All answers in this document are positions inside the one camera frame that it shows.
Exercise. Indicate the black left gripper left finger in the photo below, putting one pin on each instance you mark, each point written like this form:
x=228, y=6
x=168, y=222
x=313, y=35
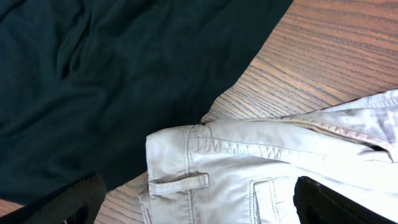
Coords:
x=76, y=203

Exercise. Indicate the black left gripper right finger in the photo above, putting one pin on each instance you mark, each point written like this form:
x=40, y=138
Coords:
x=318, y=204

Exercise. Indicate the beige shorts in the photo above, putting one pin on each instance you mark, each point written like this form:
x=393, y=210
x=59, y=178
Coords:
x=245, y=171

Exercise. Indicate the black garment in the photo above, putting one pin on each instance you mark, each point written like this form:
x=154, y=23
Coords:
x=84, y=82

